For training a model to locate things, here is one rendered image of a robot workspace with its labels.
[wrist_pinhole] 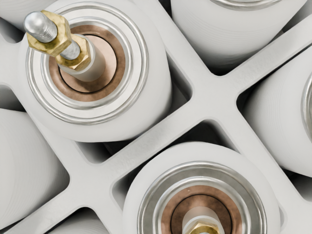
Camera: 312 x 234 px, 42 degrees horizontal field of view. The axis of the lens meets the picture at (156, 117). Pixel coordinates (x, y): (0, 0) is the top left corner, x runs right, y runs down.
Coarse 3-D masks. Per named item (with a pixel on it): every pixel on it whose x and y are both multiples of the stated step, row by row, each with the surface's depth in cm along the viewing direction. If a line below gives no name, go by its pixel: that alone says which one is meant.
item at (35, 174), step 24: (0, 120) 27; (24, 120) 32; (0, 144) 25; (24, 144) 29; (48, 144) 33; (0, 168) 25; (24, 168) 27; (48, 168) 32; (0, 192) 25; (24, 192) 28; (48, 192) 34; (0, 216) 26; (24, 216) 33
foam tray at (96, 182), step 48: (144, 0) 32; (0, 48) 33; (192, 48) 32; (288, 48) 31; (0, 96) 35; (192, 96) 32; (240, 96) 42; (96, 144) 39; (144, 144) 32; (240, 144) 31; (96, 192) 32; (288, 192) 31
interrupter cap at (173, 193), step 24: (192, 168) 24; (216, 168) 24; (168, 192) 24; (192, 192) 24; (216, 192) 24; (240, 192) 24; (144, 216) 24; (168, 216) 24; (240, 216) 24; (264, 216) 23
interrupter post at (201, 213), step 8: (192, 208) 24; (200, 208) 23; (208, 208) 24; (184, 216) 24; (192, 216) 22; (200, 216) 21; (208, 216) 21; (216, 216) 23; (184, 224) 22; (192, 224) 21; (216, 224) 21; (184, 232) 21
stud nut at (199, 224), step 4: (196, 224) 20; (200, 224) 20; (204, 224) 20; (208, 224) 20; (212, 224) 21; (192, 228) 20; (196, 228) 20; (200, 228) 20; (204, 228) 20; (208, 228) 20; (212, 228) 20; (216, 228) 20; (188, 232) 20; (192, 232) 20; (196, 232) 20; (200, 232) 20; (208, 232) 20; (212, 232) 20; (216, 232) 20
